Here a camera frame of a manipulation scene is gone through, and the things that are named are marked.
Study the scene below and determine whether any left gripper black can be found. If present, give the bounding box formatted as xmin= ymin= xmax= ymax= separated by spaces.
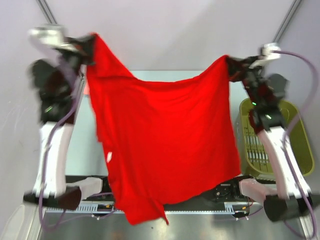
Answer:
xmin=59 ymin=34 xmax=97 ymax=96

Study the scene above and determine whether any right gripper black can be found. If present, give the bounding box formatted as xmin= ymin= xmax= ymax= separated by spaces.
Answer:
xmin=225 ymin=55 xmax=265 ymax=107

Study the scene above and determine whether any red t shirt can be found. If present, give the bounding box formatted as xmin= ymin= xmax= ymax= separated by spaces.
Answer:
xmin=86 ymin=35 xmax=241 ymax=225

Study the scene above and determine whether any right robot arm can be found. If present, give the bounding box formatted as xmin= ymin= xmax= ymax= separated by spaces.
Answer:
xmin=226 ymin=56 xmax=316 ymax=222

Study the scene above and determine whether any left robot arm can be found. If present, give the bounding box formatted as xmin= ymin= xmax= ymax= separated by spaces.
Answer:
xmin=23 ymin=34 xmax=111 ymax=211

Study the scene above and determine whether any folded pink t shirt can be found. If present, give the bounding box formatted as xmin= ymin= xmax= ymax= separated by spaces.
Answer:
xmin=83 ymin=83 xmax=90 ymax=96

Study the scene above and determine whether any olive green plastic basket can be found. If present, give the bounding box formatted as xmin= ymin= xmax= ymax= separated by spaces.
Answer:
xmin=235 ymin=98 xmax=315 ymax=180

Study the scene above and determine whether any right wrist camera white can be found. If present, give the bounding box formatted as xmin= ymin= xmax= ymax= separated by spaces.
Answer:
xmin=248 ymin=42 xmax=281 ymax=69

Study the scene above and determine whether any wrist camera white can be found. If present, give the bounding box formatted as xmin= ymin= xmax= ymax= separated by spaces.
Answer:
xmin=248 ymin=42 xmax=281 ymax=69
xmin=28 ymin=23 xmax=78 ymax=52

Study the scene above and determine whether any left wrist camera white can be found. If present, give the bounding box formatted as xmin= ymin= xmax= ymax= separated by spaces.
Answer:
xmin=28 ymin=23 xmax=78 ymax=52

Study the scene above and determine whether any left aluminium frame post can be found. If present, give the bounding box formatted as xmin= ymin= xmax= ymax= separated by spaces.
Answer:
xmin=36 ymin=0 xmax=58 ymax=25

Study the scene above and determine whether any aluminium frame post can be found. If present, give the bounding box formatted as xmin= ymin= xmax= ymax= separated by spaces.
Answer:
xmin=36 ymin=0 xmax=58 ymax=25
xmin=272 ymin=0 xmax=304 ymax=43

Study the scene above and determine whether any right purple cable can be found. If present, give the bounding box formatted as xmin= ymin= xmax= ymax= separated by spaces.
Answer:
xmin=234 ymin=49 xmax=320 ymax=238

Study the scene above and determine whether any right aluminium frame post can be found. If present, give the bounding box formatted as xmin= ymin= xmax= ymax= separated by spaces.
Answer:
xmin=272 ymin=0 xmax=304 ymax=43

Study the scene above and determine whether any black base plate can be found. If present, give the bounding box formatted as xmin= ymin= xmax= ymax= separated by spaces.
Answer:
xmin=66 ymin=175 xmax=253 ymax=213

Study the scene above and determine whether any white slotted cable duct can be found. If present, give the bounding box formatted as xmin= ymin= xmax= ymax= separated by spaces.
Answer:
xmin=46 ymin=202 xmax=253 ymax=216

